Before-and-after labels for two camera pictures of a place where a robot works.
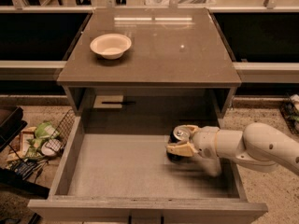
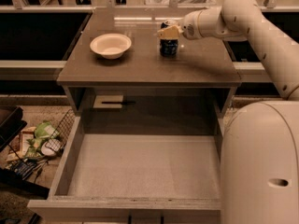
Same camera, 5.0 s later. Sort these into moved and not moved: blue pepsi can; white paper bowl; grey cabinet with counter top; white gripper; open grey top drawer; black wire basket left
Moved: white gripper; blue pepsi can
Not moved: white paper bowl; black wire basket left; open grey top drawer; grey cabinet with counter top
